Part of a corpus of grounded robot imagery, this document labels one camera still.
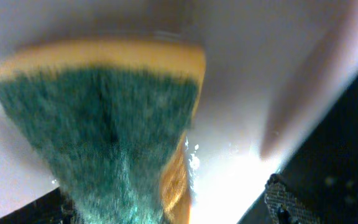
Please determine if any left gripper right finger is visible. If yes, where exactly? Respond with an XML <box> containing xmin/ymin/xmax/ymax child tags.
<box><xmin>264</xmin><ymin>174</ymin><xmax>322</xmax><ymax>224</ymax></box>

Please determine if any green and yellow sponge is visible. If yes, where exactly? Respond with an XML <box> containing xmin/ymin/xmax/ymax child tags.
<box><xmin>0</xmin><ymin>39</ymin><xmax>206</xmax><ymax>223</ymax></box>

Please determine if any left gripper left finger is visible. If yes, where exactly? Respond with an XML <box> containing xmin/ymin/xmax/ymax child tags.
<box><xmin>0</xmin><ymin>188</ymin><xmax>83</xmax><ymax>224</ymax></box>

